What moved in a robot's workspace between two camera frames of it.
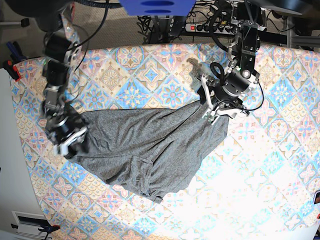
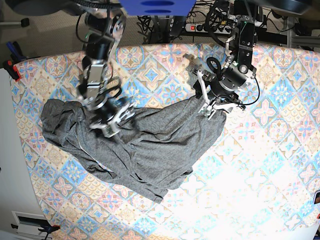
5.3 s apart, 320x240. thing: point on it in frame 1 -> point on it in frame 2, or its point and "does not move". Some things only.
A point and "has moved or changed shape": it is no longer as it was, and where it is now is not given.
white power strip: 213,28 does not move
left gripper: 65,132 -> 109,113
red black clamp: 8,65 does not move
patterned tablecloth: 262,183 does not move
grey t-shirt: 152,151 has moved or changed shape
